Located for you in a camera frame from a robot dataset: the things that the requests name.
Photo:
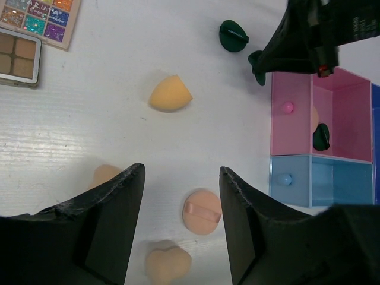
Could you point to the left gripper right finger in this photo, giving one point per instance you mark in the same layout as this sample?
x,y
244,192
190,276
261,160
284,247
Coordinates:
x,y
271,243

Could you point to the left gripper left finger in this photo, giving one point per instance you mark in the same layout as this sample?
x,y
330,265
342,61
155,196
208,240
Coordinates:
x,y
84,240

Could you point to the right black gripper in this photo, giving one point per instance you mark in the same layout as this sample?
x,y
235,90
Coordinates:
x,y
308,38

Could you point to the green puff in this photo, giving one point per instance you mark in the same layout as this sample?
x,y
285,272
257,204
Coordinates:
x,y
321,137
259,62
232,36

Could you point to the green puff top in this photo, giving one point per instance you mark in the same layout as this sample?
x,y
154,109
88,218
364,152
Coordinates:
x,y
232,36

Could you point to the gourd sponge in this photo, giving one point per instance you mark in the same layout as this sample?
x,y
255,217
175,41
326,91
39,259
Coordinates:
x,y
103,174
166,262

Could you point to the peach puff with ribbon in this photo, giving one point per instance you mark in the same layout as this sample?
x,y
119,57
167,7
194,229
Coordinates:
x,y
201,212

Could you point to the orange teardrop sponge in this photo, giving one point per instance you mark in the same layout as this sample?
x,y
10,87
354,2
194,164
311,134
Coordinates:
x,y
170,95

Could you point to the light blue drawer box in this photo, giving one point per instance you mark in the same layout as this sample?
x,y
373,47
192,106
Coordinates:
x,y
318,181

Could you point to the pink drawer box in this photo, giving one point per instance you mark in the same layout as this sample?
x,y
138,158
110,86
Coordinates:
x,y
344,103

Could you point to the gourd sponge front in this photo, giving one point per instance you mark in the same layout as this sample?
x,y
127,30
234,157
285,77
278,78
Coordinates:
x,y
166,262

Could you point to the purple-blue organizer tray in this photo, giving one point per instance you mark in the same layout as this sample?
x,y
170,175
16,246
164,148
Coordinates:
x,y
376,141

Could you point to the brown eyeshadow palette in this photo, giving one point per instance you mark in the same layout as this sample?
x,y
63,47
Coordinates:
x,y
20,59

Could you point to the colourful glitter eyeshadow palette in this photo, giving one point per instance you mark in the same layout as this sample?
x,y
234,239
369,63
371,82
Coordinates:
x,y
52,21

